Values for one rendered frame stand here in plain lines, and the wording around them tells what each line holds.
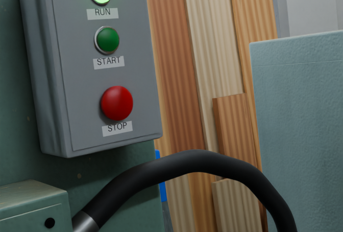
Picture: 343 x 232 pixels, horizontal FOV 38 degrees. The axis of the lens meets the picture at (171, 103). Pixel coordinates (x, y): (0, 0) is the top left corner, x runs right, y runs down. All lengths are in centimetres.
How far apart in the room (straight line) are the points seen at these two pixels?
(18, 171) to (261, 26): 193
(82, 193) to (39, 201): 11
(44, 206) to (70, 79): 10
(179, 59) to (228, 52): 26
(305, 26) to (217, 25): 64
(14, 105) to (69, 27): 9
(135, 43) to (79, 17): 6
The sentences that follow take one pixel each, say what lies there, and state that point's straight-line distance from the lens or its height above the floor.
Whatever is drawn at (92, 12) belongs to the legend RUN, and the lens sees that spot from 44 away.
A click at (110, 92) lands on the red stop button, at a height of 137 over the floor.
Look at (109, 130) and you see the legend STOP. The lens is 44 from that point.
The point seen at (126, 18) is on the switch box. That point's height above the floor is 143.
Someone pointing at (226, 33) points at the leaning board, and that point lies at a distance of 224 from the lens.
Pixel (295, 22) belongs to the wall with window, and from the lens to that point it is 266.
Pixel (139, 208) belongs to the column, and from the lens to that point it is 54.
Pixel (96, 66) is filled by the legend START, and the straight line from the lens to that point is 43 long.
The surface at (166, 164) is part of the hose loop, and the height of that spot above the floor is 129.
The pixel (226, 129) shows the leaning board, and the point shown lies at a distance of 208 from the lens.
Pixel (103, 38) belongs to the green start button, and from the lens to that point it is 43.
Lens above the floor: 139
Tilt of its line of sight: 5 degrees down
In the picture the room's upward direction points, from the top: 7 degrees counter-clockwise
